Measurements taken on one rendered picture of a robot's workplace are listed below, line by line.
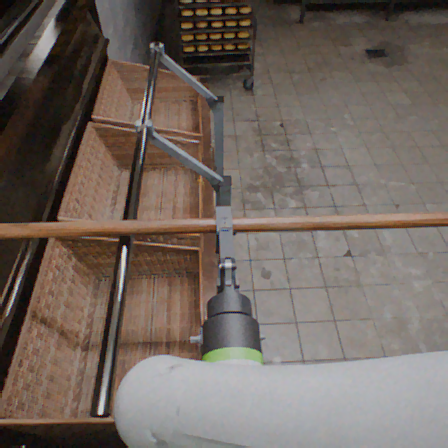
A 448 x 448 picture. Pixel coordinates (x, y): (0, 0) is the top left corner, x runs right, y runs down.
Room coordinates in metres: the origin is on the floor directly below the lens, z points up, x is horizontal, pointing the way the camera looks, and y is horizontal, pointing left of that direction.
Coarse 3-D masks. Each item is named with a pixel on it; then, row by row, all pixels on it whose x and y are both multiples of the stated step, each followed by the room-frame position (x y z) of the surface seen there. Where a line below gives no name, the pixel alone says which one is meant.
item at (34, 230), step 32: (0, 224) 0.45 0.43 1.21; (32, 224) 0.45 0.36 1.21; (64, 224) 0.45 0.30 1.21; (96, 224) 0.45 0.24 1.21; (128, 224) 0.45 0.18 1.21; (160, 224) 0.45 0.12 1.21; (192, 224) 0.45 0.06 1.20; (256, 224) 0.46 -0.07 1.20; (288, 224) 0.46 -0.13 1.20; (320, 224) 0.46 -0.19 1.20; (352, 224) 0.46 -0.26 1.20; (384, 224) 0.46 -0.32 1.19; (416, 224) 0.47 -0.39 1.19
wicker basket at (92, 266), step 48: (96, 240) 0.72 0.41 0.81; (48, 288) 0.55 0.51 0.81; (96, 288) 0.68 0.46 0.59; (144, 288) 0.68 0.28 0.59; (192, 288) 0.68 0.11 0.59; (48, 336) 0.42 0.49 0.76; (96, 336) 0.49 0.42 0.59; (144, 336) 0.49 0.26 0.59; (48, 384) 0.30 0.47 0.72; (48, 432) 0.18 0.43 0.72; (96, 432) 0.19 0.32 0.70
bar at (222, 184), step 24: (144, 96) 0.98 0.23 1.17; (144, 120) 0.85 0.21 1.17; (216, 120) 1.31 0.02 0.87; (144, 144) 0.75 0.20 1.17; (168, 144) 0.84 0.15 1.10; (216, 144) 1.31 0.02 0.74; (192, 168) 0.84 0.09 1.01; (216, 168) 1.31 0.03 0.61; (216, 192) 0.85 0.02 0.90; (120, 240) 0.44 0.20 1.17; (216, 240) 1.31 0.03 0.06; (120, 264) 0.38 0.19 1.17; (120, 288) 0.33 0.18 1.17; (120, 312) 0.29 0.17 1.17; (120, 336) 0.25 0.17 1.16; (96, 384) 0.17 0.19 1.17; (96, 408) 0.13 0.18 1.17
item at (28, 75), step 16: (80, 0) 1.76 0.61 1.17; (64, 16) 1.56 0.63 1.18; (48, 32) 1.41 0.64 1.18; (64, 32) 1.45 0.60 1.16; (48, 48) 1.28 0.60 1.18; (32, 64) 1.16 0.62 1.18; (48, 64) 1.21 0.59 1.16; (16, 80) 1.06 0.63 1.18; (32, 80) 1.06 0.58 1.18; (16, 96) 0.97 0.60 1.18; (32, 96) 1.02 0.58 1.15; (0, 112) 0.88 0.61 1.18; (16, 112) 0.89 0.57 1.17; (0, 128) 0.81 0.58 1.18; (16, 128) 0.86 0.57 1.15; (0, 144) 0.76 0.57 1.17; (0, 160) 0.72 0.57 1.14
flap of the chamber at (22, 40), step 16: (0, 0) 1.08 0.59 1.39; (16, 0) 1.05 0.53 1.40; (48, 0) 1.01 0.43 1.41; (0, 16) 0.94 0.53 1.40; (32, 16) 0.90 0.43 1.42; (0, 32) 0.83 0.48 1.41; (32, 32) 0.85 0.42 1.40; (16, 48) 0.76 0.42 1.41; (0, 64) 0.67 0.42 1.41; (0, 80) 0.64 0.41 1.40
